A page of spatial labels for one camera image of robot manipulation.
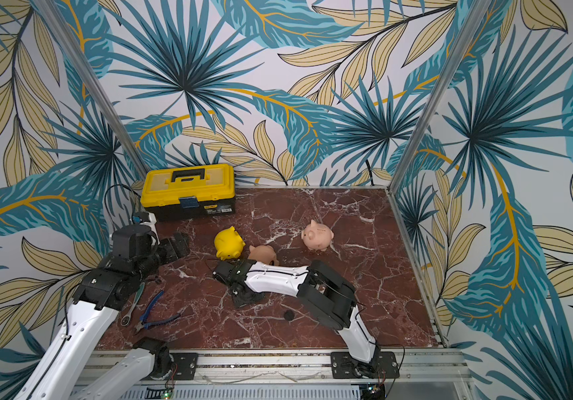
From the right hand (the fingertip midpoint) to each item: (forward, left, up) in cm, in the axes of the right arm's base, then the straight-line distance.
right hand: (245, 299), depth 87 cm
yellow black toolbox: (+38, +23, +15) cm, 47 cm away
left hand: (+7, +17, +25) cm, 31 cm away
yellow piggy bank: (+18, +7, +8) cm, 21 cm away
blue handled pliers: (-8, +32, +2) cm, 33 cm away
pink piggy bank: (+19, -26, +9) cm, 34 cm away
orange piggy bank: (+13, -6, +9) cm, 17 cm away
